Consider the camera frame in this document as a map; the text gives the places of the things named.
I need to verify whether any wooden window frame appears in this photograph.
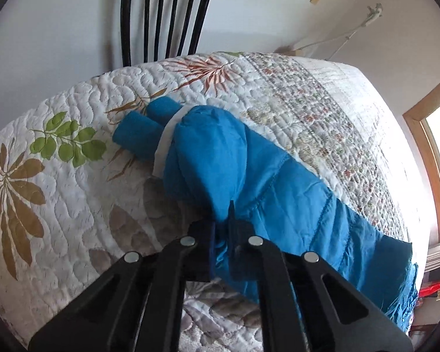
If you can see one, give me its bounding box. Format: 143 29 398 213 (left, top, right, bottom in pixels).
402 92 440 244

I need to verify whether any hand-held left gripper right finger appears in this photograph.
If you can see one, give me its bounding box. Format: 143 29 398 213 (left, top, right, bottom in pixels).
227 200 414 352

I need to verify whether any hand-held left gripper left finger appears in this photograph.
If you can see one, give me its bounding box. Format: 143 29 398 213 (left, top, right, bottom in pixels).
28 221 217 352

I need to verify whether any red hanging item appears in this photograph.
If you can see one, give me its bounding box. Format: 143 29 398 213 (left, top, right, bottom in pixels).
418 280 440 297

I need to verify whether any white wall plug with cable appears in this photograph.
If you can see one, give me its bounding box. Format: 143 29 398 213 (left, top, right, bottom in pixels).
275 4 384 57

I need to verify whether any leaf print quilt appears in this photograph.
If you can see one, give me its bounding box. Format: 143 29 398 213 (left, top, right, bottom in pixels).
0 51 437 352

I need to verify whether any blue puffer jacket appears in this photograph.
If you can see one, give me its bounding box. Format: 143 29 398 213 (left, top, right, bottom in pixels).
113 97 419 332

